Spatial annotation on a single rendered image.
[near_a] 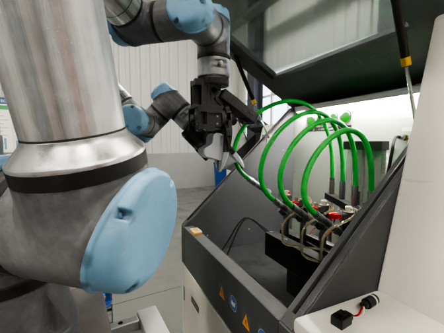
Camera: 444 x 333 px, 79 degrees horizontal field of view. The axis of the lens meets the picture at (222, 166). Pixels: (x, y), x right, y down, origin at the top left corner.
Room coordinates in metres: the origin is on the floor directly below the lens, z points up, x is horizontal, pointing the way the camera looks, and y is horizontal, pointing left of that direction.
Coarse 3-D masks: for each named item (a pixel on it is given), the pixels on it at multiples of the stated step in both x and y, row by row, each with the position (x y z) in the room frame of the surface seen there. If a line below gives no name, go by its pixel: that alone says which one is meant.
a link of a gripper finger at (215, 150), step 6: (216, 138) 0.61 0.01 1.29; (222, 138) 0.61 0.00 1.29; (216, 144) 0.61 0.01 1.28; (222, 144) 0.61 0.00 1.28; (204, 150) 0.60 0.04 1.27; (210, 150) 0.61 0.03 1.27; (216, 150) 0.61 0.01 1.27; (222, 150) 0.61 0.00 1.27; (210, 156) 0.61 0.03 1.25; (216, 156) 0.61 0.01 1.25; (222, 156) 0.61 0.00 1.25; (222, 162) 0.62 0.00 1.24; (222, 168) 0.63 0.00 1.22
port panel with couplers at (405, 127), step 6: (402, 120) 0.81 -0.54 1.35; (408, 120) 0.80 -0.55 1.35; (402, 126) 0.81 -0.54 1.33; (408, 126) 0.80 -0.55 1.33; (402, 132) 0.81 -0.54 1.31; (408, 132) 0.80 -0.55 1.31; (402, 138) 0.79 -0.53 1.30; (408, 138) 0.79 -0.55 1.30; (402, 144) 0.81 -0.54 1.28; (402, 150) 0.81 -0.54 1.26; (396, 156) 0.82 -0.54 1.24
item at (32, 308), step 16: (16, 288) 0.27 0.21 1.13; (32, 288) 0.28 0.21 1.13; (48, 288) 0.29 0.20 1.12; (64, 288) 0.32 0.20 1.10; (0, 304) 0.26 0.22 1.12; (16, 304) 0.26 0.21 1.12; (32, 304) 0.28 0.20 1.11; (48, 304) 0.29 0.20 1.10; (64, 304) 0.31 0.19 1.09; (0, 320) 0.25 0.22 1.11; (16, 320) 0.26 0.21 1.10; (32, 320) 0.27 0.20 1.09; (48, 320) 0.29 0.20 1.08; (64, 320) 0.30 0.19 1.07
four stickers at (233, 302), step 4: (220, 284) 0.72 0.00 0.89; (220, 288) 0.72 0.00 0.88; (224, 288) 0.70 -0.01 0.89; (220, 292) 0.72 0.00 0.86; (224, 292) 0.70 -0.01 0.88; (220, 296) 0.72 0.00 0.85; (224, 296) 0.70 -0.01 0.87; (232, 296) 0.65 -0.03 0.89; (224, 300) 0.70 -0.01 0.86; (232, 300) 0.65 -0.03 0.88; (236, 300) 0.63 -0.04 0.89; (232, 304) 0.65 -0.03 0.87; (236, 304) 0.63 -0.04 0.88; (232, 308) 0.65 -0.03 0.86; (236, 308) 0.63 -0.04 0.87; (236, 312) 0.63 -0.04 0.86; (244, 312) 0.59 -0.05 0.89; (244, 316) 0.59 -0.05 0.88; (248, 316) 0.58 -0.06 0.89; (244, 320) 0.59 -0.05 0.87; (248, 320) 0.58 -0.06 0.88; (244, 324) 0.59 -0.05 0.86; (248, 324) 0.58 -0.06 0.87; (248, 328) 0.58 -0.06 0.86; (260, 328) 0.53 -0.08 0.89; (260, 332) 0.53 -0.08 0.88; (264, 332) 0.52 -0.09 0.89
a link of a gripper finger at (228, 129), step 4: (228, 120) 0.60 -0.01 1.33; (228, 124) 0.60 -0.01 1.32; (224, 128) 0.60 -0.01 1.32; (228, 128) 0.60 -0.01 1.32; (232, 128) 0.60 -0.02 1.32; (224, 132) 0.60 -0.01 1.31; (228, 132) 0.60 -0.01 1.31; (232, 132) 0.60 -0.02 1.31; (224, 136) 0.60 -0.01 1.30; (228, 136) 0.61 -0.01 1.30; (224, 140) 0.61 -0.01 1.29; (228, 140) 0.60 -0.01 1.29; (224, 144) 0.61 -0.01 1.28; (228, 144) 0.60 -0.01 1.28; (224, 148) 0.61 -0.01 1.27; (228, 148) 0.61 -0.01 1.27
